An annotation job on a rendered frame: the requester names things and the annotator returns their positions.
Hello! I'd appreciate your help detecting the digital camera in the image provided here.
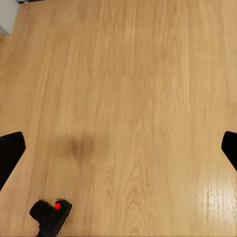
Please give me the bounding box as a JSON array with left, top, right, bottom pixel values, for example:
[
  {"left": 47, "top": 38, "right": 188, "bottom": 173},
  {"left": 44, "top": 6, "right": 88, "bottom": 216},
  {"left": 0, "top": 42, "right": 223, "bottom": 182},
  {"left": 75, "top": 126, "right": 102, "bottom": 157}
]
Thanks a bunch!
[{"left": 30, "top": 200, "right": 72, "bottom": 237}]

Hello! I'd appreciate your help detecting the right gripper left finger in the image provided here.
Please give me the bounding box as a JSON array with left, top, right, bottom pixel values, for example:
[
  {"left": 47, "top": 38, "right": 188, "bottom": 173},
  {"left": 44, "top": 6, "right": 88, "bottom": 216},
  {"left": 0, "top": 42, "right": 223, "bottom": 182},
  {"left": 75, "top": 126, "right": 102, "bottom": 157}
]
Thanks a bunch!
[{"left": 0, "top": 131, "right": 26, "bottom": 190}]

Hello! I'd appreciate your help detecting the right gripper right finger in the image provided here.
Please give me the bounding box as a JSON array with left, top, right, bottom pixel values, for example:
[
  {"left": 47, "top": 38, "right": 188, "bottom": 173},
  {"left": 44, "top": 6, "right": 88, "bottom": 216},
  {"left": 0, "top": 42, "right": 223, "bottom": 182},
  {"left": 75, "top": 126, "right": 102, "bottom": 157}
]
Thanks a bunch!
[{"left": 221, "top": 131, "right": 237, "bottom": 171}]

